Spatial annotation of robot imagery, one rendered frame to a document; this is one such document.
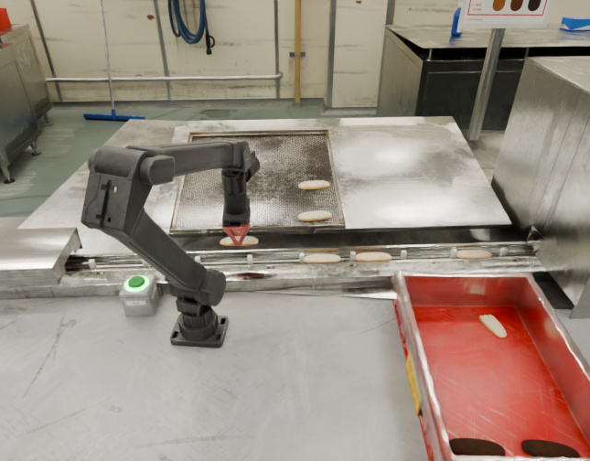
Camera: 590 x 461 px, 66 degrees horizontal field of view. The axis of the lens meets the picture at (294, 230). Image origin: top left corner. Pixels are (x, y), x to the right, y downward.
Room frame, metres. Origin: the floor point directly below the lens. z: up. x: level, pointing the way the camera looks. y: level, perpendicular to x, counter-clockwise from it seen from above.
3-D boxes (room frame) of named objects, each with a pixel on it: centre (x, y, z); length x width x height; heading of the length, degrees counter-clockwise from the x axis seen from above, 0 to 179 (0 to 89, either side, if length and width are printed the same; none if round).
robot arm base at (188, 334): (0.74, 0.22, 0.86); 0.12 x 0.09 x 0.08; 85
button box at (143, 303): (0.83, 0.38, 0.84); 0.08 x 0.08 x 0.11; 3
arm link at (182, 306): (0.76, 0.22, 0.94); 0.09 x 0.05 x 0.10; 162
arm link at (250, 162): (1.01, 0.14, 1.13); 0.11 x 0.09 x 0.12; 162
